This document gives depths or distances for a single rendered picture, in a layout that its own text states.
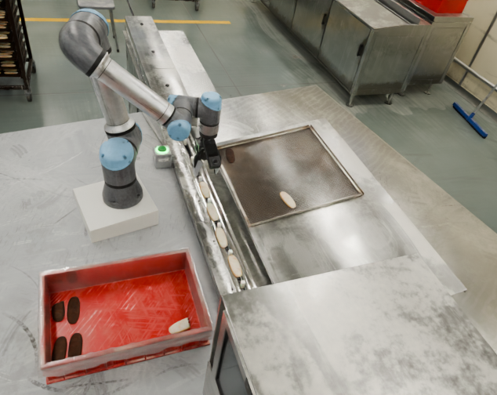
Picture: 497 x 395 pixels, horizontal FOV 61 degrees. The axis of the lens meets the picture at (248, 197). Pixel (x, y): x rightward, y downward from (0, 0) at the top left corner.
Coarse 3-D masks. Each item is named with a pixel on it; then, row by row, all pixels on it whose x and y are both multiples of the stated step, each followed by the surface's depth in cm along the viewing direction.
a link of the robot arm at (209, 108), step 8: (208, 96) 151; (216, 96) 152; (200, 104) 152; (208, 104) 150; (216, 104) 151; (200, 112) 152; (208, 112) 152; (216, 112) 153; (200, 120) 157; (208, 120) 155; (216, 120) 156
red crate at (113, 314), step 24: (96, 288) 140; (120, 288) 142; (144, 288) 143; (168, 288) 145; (96, 312) 134; (120, 312) 136; (144, 312) 137; (168, 312) 138; (192, 312) 139; (96, 336) 128; (120, 336) 130; (144, 336) 131; (120, 360) 121; (144, 360) 125; (48, 384) 116
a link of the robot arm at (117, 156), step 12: (108, 144) 151; (120, 144) 151; (132, 144) 157; (108, 156) 147; (120, 156) 148; (132, 156) 152; (108, 168) 149; (120, 168) 149; (132, 168) 154; (108, 180) 153; (120, 180) 153; (132, 180) 157
